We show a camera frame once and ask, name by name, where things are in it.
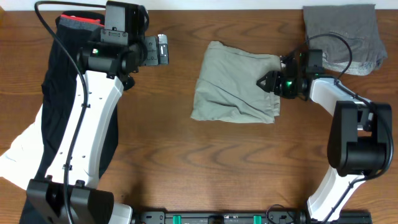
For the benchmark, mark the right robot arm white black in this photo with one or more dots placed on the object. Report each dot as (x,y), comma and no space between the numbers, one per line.
(360,144)

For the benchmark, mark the folded grey shorts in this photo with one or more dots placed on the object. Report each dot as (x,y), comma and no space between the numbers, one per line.
(356,24)

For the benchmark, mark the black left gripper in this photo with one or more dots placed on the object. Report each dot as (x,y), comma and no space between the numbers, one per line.
(152,58)

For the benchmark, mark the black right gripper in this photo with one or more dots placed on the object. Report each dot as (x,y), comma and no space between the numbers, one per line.
(270,84)

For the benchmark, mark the white cloth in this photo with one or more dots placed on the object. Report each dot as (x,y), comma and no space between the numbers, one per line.
(20,163)

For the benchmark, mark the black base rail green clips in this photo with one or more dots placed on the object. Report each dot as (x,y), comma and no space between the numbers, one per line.
(276,214)

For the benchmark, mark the khaki green shorts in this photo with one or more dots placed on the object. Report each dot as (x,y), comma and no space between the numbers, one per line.
(226,88)

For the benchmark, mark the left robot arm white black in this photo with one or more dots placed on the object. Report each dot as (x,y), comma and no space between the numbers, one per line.
(69,193)

